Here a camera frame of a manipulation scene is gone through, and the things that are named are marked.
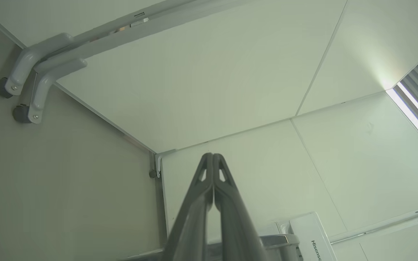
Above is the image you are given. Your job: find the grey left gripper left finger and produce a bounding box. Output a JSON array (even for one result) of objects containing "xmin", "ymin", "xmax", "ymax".
[{"xmin": 162, "ymin": 153, "xmax": 215, "ymax": 261}]

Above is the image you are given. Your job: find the white corner bracket with caster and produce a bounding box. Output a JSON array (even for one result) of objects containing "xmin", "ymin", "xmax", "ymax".
[{"xmin": 148, "ymin": 149, "xmax": 177, "ymax": 179}]

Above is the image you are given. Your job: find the grey partition foot with caster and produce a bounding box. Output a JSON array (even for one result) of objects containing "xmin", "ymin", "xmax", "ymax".
[
  {"xmin": 0, "ymin": 33, "xmax": 75, "ymax": 99},
  {"xmin": 12, "ymin": 58, "xmax": 88, "ymax": 124}
]

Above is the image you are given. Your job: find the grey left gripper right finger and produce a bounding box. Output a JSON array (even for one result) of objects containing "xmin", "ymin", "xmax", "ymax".
[{"xmin": 213, "ymin": 154, "xmax": 269, "ymax": 261}]

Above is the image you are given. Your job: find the white detergent drawer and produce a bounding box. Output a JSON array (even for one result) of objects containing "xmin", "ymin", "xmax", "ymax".
[{"xmin": 290, "ymin": 212, "xmax": 337, "ymax": 261}]

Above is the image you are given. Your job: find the white Hisense washing machine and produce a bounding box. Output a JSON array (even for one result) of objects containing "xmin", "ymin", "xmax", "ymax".
[{"xmin": 276, "ymin": 212, "xmax": 337, "ymax": 261}]

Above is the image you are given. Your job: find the grey partition frame post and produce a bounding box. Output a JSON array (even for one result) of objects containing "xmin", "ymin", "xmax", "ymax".
[{"xmin": 71, "ymin": 0, "xmax": 264, "ymax": 60}]

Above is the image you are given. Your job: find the white side partition panel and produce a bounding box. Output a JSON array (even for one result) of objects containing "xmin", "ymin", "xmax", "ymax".
[{"xmin": 0, "ymin": 0, "xmax": 418, "ymax": 153}]

